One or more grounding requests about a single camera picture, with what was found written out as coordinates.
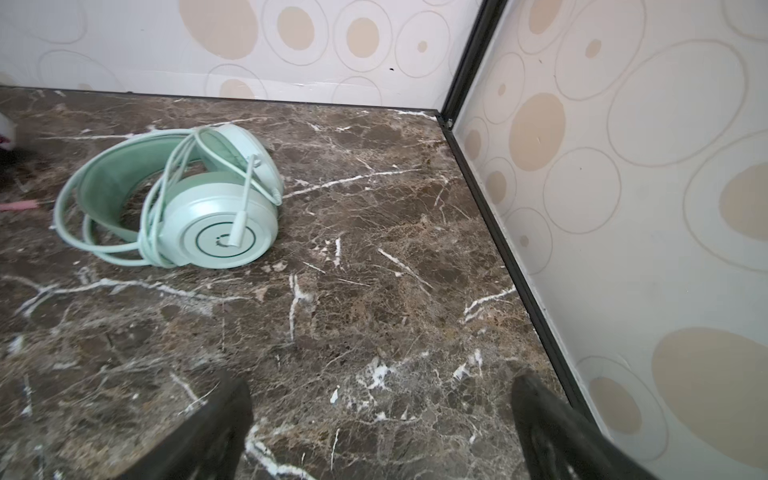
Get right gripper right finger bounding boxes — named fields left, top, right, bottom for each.
left=511, top=373, right=654, bottom=480

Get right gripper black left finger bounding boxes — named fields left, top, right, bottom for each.
left=118, top=377, right=254, bottom=480

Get mint green headphones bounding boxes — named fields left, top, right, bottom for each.
left=53, top=124, right=284, bottom=269

